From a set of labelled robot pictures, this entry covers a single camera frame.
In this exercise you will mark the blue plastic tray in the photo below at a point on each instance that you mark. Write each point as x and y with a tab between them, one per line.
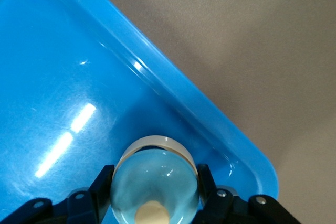
65	64

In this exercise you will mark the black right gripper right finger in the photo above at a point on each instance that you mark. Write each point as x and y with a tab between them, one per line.
223	208

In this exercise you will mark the blue knob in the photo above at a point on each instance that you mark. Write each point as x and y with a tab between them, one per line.
155	176

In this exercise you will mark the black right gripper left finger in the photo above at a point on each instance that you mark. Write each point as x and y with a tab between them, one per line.
78	208

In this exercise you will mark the brown table mat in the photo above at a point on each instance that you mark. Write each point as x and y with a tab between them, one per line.
262	51

